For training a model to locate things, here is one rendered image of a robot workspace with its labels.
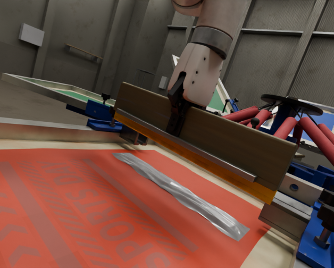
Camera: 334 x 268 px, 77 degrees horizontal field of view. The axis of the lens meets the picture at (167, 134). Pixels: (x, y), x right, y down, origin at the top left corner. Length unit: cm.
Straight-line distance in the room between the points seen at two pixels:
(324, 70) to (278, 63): 152
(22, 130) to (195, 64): 38
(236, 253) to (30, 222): 28
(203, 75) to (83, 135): 36
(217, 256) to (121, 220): 14
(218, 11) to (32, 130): 44
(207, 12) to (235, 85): 938
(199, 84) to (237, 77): 947
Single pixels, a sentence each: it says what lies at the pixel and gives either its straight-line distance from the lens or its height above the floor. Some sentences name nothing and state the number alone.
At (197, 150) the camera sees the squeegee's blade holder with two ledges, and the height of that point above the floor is 107.
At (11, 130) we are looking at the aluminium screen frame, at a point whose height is 97.
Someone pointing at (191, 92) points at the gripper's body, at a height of 116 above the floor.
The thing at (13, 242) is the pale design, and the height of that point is 96.
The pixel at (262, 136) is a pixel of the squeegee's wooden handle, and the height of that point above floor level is 113.
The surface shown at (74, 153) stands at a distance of 52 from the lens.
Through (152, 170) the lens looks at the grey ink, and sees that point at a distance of 53.
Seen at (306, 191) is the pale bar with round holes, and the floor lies 102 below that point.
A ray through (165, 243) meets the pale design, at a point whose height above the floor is 96.
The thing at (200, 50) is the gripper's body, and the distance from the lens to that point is 40.
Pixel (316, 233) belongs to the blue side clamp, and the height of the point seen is 100.
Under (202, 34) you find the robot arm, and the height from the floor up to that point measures 126.
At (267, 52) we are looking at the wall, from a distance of 980.
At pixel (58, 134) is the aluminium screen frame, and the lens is 57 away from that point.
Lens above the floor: 114
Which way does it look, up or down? 9 degrees down
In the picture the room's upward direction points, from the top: 19 degrees clockwise
